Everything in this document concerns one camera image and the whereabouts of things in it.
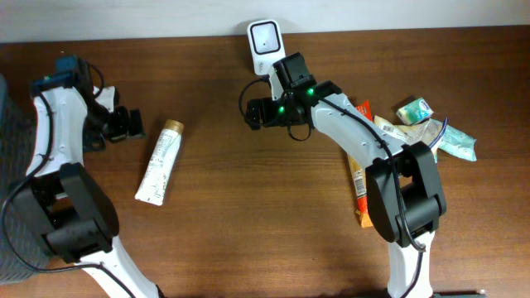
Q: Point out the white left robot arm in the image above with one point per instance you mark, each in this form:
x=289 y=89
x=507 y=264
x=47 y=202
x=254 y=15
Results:
x=57 y=209

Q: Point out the orange spaghetti packet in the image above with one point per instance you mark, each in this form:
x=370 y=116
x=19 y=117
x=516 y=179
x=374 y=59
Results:
x=361 y=199

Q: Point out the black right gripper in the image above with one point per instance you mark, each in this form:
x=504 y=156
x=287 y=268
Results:
x=266 y=106

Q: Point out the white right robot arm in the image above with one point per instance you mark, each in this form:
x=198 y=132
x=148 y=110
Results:
x=404 y=194

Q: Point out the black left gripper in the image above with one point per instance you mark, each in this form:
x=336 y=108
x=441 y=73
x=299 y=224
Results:
x=126 y=127

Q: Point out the white tube with gold cap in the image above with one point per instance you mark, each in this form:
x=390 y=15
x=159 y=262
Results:
x=152 y=189

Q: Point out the white barcode scanner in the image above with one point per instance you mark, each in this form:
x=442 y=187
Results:
x=266 y=44

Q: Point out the cream chips bag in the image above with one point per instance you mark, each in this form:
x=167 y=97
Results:
x=429 y=132

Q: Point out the teal tissue pack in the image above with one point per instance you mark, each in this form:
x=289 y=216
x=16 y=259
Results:
x=414 y=112

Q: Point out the teal wet wipes pack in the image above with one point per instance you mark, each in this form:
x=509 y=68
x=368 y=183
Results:
x=458 y=144

